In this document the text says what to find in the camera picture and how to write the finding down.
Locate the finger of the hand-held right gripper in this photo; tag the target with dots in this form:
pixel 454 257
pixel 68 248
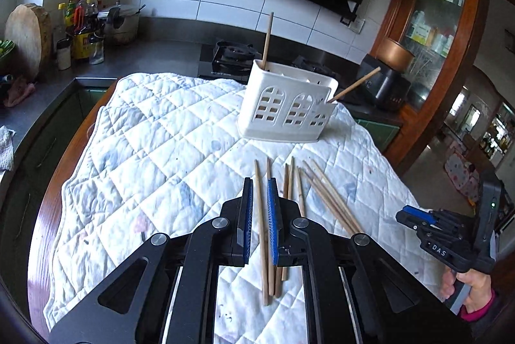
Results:
pixel 418 214
pixel 404 220

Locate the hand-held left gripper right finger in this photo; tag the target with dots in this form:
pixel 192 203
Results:
pixel 272 223

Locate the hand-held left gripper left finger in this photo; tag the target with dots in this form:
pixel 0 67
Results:
pixel 248 223

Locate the tan bamboo chopstick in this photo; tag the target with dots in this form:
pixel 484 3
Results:
pixel 259 207
pixel 267 42
pixel 356 84

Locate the pile of wooden chopsticks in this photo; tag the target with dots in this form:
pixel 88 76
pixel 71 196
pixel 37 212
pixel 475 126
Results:
pixel 290 177

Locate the white plastic utensil holder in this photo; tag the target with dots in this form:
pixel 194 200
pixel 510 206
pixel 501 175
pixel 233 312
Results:
pixel 281 102

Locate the person's right forearm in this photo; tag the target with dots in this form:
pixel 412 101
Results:
pixel 478 312

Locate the person's right hand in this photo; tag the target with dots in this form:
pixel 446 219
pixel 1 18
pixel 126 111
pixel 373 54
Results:
pixel 478 283

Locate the floral patterned cloth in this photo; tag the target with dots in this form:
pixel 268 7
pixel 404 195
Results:
pixel 458 171

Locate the wooden glass door cabinet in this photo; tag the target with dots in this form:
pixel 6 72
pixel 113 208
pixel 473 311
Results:
pixel 410 143

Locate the white quilted blanket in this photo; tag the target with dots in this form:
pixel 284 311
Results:
pixel 161 151

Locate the black rice cooker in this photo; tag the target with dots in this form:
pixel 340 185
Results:
pixel 382 86

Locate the copper inner pot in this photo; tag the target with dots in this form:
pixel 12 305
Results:
pixel 396 54

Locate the black gas stove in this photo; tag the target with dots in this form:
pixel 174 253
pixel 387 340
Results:
pixel 231 54

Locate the small glass jar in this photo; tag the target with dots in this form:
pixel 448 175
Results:
pixel 96 52

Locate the metal pressure cooker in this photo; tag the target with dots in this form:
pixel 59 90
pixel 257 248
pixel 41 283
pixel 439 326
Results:
pixel 120 22

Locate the dark sauce bottle yellow label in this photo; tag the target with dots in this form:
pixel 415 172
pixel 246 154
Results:
pixel 81 46

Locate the small white jar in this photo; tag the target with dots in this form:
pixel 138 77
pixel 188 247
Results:
pixel 64 56

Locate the white dishcloth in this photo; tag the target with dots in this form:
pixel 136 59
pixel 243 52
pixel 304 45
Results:
pixel 6 149

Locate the pink rag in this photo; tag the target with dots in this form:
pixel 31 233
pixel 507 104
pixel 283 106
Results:
pixel 18 90

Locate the clear oil bottle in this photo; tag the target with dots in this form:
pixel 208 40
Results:
pixel 87 6

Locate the yellow cap bottle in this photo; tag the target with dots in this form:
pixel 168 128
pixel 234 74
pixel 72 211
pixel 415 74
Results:
pixel 62 20

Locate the round wooden cutting board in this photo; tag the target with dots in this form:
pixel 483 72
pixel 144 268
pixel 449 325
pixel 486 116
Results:
pixel 26 38

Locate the green leafy vegetables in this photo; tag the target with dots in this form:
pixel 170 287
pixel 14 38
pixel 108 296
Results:
pixel 5 48

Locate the wall socket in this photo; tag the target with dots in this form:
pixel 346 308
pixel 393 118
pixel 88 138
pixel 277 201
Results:
pixel 354 24

